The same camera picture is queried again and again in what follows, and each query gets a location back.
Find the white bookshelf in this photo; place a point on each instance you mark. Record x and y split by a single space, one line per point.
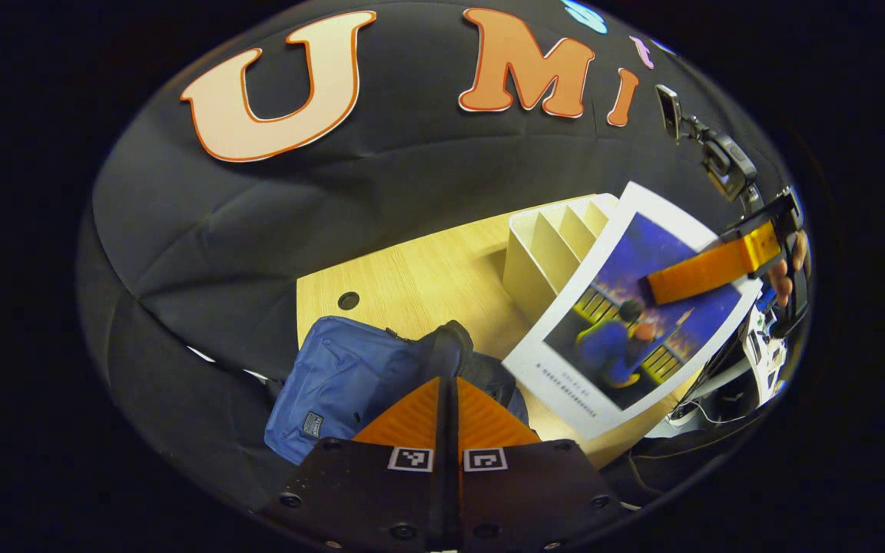
542 253

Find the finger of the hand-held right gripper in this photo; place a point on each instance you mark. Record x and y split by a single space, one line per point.
711 265

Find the grey bar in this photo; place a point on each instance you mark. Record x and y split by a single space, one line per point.
719 378

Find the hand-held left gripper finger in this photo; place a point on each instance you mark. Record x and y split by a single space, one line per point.
455 461
443 461

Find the blue schoolbag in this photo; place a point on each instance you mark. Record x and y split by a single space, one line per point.
350 376

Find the white electronic device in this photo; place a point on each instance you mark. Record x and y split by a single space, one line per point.
769 361

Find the blue illustrated cover book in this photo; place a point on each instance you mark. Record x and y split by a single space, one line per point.
627 338

